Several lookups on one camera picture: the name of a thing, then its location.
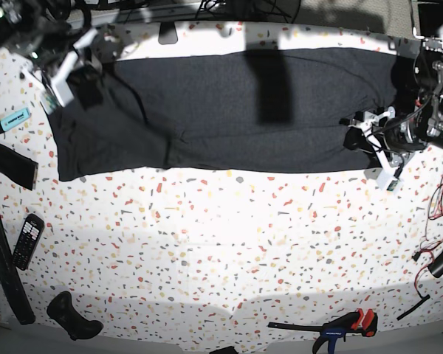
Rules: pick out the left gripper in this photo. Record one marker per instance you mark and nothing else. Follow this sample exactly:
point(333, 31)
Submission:
point(388, 143)

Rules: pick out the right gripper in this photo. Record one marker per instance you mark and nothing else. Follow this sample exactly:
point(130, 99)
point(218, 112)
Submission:
point(82, 69)

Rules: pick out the dark grey T-shirt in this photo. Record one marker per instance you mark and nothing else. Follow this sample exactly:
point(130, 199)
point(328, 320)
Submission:
point(262, 110)

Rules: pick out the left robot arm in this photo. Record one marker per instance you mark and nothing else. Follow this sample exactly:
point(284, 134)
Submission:
point(425, 78)

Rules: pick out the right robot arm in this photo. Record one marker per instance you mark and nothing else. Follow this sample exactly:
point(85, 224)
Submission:
point(55, 37)

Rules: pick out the light blue highlighter marker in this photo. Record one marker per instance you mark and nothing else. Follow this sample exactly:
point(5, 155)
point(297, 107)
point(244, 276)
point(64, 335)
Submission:
point(14, 119)

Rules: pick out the black remote control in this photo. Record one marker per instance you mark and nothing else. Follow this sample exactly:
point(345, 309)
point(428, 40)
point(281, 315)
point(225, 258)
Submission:
point(29, 236)

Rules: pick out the small black stick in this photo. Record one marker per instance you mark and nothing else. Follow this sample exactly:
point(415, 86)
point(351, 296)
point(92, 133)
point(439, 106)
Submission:
point(413, 308)

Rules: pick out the long black tube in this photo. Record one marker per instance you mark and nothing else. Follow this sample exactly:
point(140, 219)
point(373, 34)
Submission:
point(11, 284)

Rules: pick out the black game controller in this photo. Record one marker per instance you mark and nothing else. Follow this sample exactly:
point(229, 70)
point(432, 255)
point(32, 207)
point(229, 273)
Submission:
point(62, 311)

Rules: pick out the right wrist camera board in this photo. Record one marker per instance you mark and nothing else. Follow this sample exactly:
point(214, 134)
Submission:
point(48, 103)

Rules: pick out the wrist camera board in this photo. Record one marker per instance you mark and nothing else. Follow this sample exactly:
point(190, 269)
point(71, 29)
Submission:
point(48, 103)
point(392, 185)

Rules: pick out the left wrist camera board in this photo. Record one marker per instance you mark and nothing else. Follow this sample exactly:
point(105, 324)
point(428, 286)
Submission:
point(392, 185)

